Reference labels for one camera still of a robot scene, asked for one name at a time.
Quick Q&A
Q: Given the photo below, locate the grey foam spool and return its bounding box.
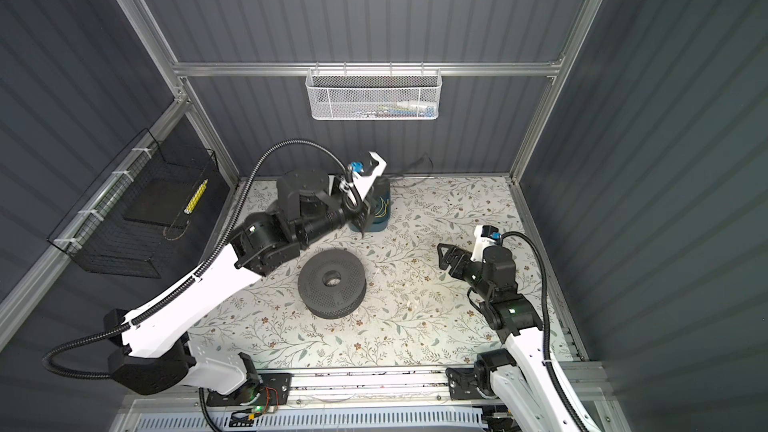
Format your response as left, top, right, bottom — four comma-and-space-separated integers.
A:
297, 249, 367, 320

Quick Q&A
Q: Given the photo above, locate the black cable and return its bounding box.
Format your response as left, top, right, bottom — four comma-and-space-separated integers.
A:
386, 152, 434, 184

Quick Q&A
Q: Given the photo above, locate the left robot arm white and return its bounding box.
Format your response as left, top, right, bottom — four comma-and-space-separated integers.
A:
42, 151, 387, 403

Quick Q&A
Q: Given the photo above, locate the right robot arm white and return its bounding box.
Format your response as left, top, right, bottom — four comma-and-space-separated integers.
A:
436, 225, 599, 431

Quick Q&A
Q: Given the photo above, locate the teal plastic bin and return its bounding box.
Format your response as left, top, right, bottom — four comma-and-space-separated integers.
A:
365, 177, 391, 233

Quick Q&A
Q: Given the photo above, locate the yellow strip in basket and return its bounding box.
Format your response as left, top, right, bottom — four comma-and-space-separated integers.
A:
183, 179, 208, 215

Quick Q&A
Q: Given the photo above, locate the black pad in basket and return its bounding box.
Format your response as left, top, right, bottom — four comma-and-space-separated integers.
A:
123, 179, 193, 228

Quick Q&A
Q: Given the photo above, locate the white wire mesh basket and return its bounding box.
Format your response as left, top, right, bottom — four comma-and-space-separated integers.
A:
305, 70, 443, 121

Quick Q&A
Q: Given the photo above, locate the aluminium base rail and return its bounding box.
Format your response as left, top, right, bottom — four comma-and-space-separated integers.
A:
110, 365, 522, 431

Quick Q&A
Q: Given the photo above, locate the black wire basket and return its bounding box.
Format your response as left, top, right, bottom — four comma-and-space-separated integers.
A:
48, 136, 227, 279

